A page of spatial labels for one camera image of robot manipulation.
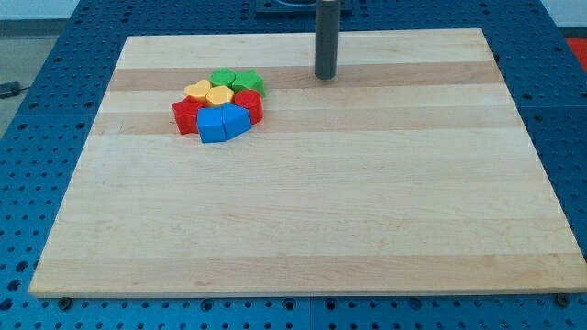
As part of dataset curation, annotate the green circle block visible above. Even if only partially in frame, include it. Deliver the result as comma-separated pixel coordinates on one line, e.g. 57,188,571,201
210,68,236,88

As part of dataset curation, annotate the yellow hexagon block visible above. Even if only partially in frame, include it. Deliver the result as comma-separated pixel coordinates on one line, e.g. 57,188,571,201
205,85,235,107

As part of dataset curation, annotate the light wooden board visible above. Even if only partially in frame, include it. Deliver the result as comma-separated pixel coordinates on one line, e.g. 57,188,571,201
29,28,586,298

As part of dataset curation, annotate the black device on floor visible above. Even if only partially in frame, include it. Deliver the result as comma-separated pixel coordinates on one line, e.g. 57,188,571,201
0,81,21,99

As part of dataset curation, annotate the red cylinder block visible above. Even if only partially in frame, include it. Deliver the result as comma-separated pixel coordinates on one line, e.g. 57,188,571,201
234,89,263,125

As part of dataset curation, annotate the blue cube block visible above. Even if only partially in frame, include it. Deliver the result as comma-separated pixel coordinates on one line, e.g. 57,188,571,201
196,108,227,143

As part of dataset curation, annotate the yellow heart block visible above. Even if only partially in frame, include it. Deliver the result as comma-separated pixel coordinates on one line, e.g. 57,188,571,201
183,80,212,103

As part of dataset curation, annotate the blue pentagon block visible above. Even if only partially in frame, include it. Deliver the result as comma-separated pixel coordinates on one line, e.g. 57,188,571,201
222,103,251,140

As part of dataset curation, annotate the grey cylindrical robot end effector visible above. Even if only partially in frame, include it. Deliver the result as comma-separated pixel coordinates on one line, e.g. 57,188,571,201
315,0,340,80

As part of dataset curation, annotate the red star block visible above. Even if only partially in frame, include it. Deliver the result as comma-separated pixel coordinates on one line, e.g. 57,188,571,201
172,96,205,135

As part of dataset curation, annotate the green star block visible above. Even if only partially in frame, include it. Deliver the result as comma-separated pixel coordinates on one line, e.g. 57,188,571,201
232,70,265,97

